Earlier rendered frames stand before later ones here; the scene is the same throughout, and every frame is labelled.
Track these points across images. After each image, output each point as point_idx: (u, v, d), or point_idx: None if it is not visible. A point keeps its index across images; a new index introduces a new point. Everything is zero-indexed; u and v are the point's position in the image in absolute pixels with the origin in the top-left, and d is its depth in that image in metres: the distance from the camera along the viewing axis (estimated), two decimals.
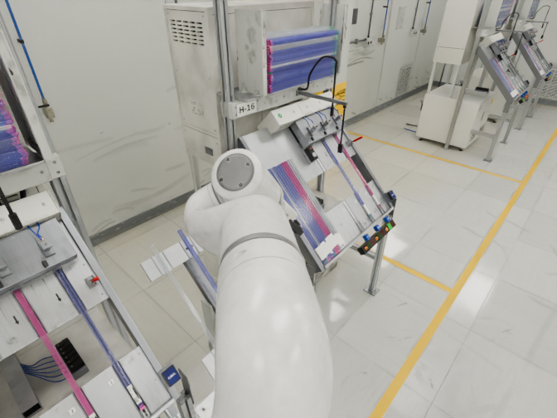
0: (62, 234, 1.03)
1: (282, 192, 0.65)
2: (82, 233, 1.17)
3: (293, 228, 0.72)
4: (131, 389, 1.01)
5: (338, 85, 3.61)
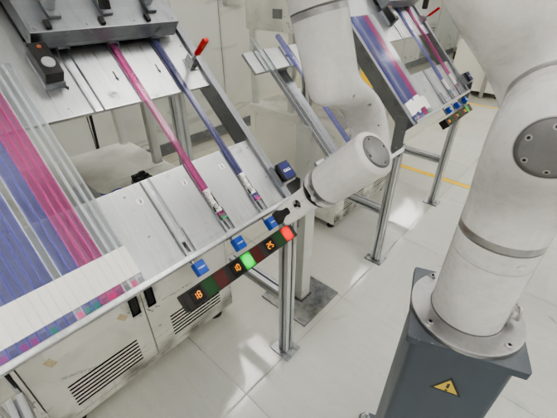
0: None
1: (325, 205, 0.67)
2: None
3: (280, 213, 0.74)
4: (244, 177, 0.86)
5: None
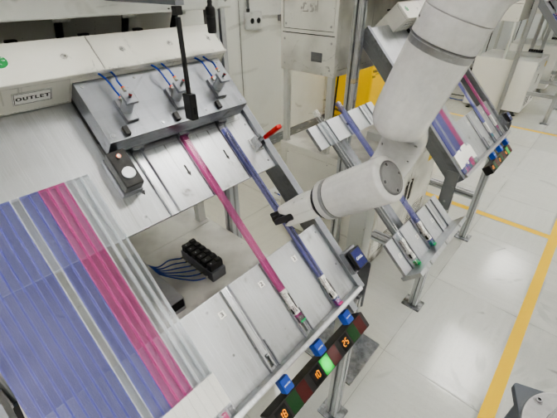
0: (229, 78, 0.83)
1: None
2: None
3: None
4: (325, 279, 0.81)
5: None
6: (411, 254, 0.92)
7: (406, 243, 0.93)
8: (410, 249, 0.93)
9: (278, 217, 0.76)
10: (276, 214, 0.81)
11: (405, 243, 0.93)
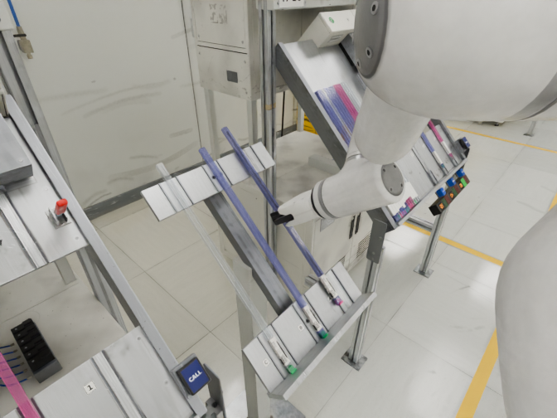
0: (6, 129, 0.59)
1: None
2: (48, 148, 0.74)
3: None
4: (325, 279, 0.81)
5: None
6: (283, 358, 0.69)
7: (277, 343, 0.69)
8: (283, 351, 0.69)
9: (278, 217, 0.76)
10: (276, 214, 0.81)
11: (275, 344, 0.69)
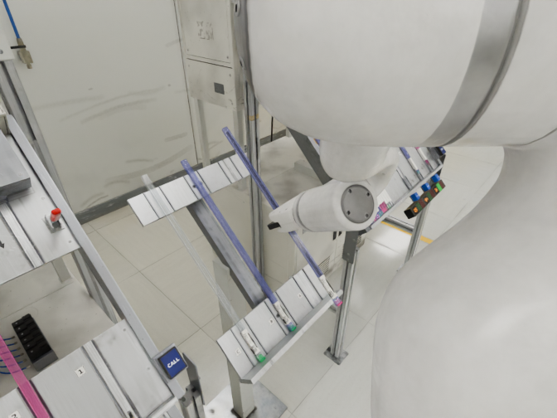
0: (7, 147, 0.68)
1: None
2: (45, 161, 0.82)
3: None
4: (324, 280, 0.81)
5: None
6: (253, 348, 0.77)
7: (249, 335, 0.78)
8: (254, 342, 0.78)
9: (272, 221, 0.77)
10: None
11: (246, 336, 0.78)
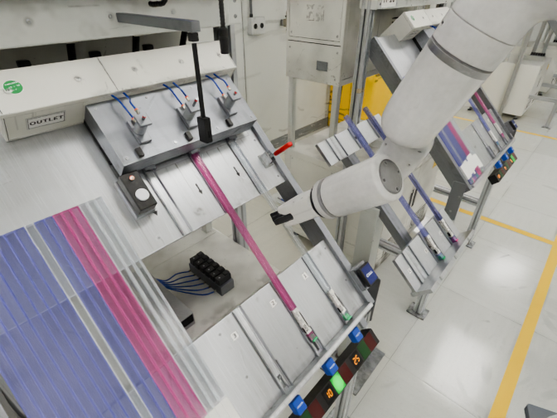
0: (239, 94, 0.82)
1: None
2: None
3: None
4: (444, 222, 1.06)
5: None
6: (340, 307, 0.80)
7: (335, 294, 0.81)
8: (340, 301, 0.81)
9: (278, 217, 0.76)
10: (276, 214, 0.81)
11: (333, 295, 0.81)
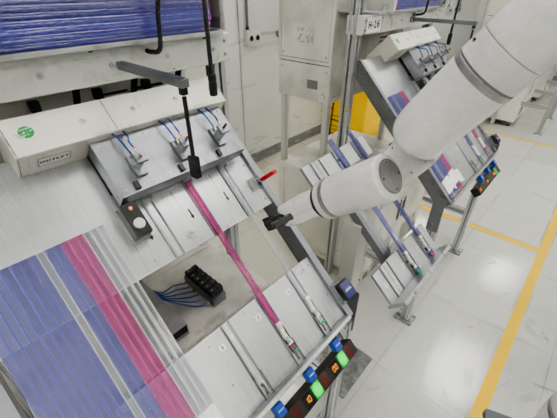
0: (229, 125, 0.90)
1: None
2: None
3: None
4: (422, 238, 1.14)
5: None
6: (315, 312, 0.88)
7: (310, 300, 0.89)
8: (315, 306, 0.89)
9: (272, 222, 0.73)
10: (268, 220, 0.78)
11: (309, 301, 0.89)
